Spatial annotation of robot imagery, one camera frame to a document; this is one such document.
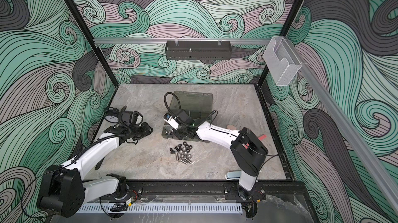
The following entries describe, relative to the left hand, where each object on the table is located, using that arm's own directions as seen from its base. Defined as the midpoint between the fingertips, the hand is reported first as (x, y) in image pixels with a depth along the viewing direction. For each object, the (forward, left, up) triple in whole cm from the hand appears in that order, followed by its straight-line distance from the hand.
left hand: (151, 128), depth 86 cm
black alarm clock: (+9, +27, -1) cm, 29 cm away
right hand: (+1, -14, +1) cm, 14 cm away
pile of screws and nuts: (-10, -18, -9) cm, 22 cm away
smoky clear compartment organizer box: (+24, -26, -9) cm, 37 cm away
